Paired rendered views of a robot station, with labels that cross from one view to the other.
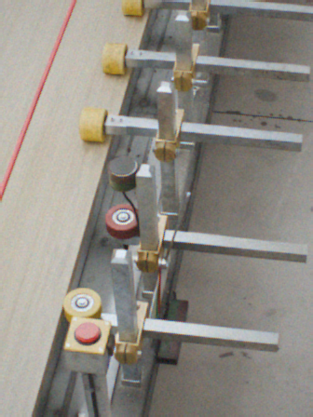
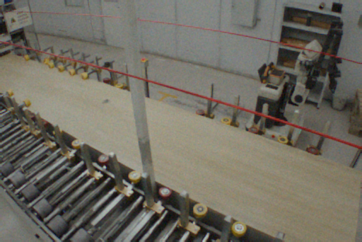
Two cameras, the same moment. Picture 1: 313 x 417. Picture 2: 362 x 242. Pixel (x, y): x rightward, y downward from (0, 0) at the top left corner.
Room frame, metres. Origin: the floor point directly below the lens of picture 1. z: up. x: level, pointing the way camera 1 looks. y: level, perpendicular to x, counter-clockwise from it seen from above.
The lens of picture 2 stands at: (-0.07, 2.19, 2.17)
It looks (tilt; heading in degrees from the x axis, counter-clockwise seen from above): 36 degrees down; 291
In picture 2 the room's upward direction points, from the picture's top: 1 degrees counter-clockwise
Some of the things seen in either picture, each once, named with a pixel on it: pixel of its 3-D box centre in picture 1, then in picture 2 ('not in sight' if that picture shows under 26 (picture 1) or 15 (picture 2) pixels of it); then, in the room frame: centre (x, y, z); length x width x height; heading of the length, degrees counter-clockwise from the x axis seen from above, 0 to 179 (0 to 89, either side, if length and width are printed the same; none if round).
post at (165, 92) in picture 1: (169, 160); (98, 74); (1.86, -0.04, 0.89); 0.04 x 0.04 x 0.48; 78
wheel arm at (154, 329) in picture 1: (175, 331); not in sight; (1.39, -0.03, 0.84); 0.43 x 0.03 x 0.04; 78
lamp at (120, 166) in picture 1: (126, 200); not in sight; (1.62, 0.06, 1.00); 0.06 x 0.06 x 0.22; 78
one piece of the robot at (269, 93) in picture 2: not in sight; (274, 97); (-0.20, -0.68, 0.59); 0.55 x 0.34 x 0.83; 77
